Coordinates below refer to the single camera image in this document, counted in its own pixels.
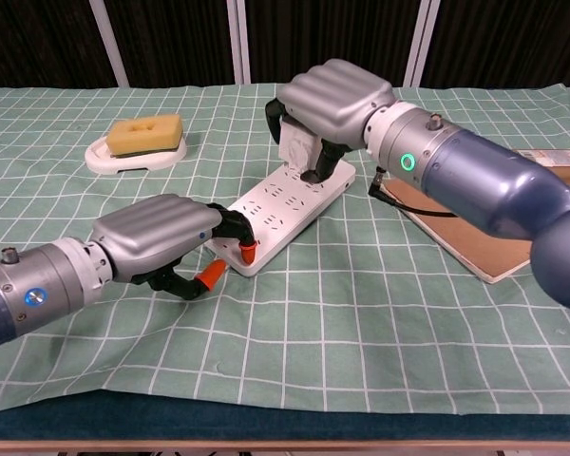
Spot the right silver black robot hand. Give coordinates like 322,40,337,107
264,59,398,185

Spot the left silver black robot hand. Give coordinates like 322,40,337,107
90,193,258,301

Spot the white plug adapter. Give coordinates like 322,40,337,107
278,118,322,173

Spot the white power strip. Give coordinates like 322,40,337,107
204,159,356,278

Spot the white soap dish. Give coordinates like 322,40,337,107
84,135,189,175

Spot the yellow sponge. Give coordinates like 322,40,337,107
105,113,185,157

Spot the wooden board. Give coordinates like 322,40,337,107
377,178,536,285

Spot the green white grid tablecloth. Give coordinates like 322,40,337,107
0,84,570,413

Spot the dark teal under cloth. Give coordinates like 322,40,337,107
0,397,570,443

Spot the white partition frame post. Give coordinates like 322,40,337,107
226,0,253,86
403,0,442,88
88,0,130,87

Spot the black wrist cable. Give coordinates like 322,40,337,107
369,170,458,219

